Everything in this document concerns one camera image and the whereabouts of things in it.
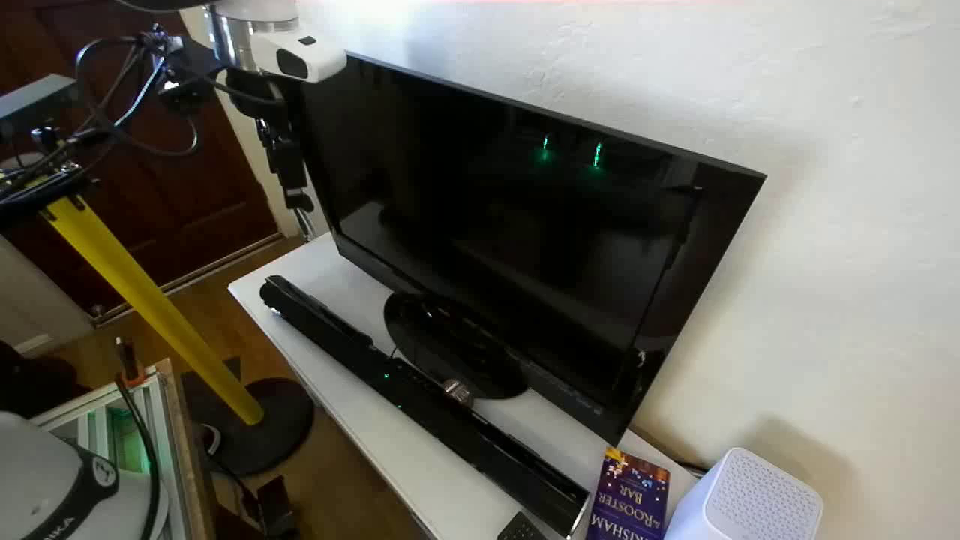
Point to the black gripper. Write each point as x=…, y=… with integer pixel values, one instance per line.
x=261, y=101

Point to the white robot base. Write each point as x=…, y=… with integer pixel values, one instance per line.
x=57, y=490

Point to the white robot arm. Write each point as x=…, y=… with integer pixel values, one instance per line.
x=253, y=53

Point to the long black soundbar speaker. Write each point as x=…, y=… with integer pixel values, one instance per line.
x=491, y=452

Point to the white cube speaker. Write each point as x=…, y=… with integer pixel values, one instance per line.
x=749, y=499

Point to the brown wooden door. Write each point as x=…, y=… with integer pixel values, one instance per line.
x=172, y=215

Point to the yellow tripod leg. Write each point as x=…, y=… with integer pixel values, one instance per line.
x=98, y=245

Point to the black oval television stand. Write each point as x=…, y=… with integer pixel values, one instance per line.
x=447, y=349

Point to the black flat screen television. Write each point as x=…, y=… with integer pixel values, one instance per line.
x=578, y=248

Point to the black round stand base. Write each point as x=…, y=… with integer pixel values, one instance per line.
x=264, y=446

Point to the wooden framed shelf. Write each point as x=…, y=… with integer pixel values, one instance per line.
x=147, y=437

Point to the purple book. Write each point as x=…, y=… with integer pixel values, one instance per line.
x=632, y=499

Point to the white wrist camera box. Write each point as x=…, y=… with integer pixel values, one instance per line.
x=307, y=58

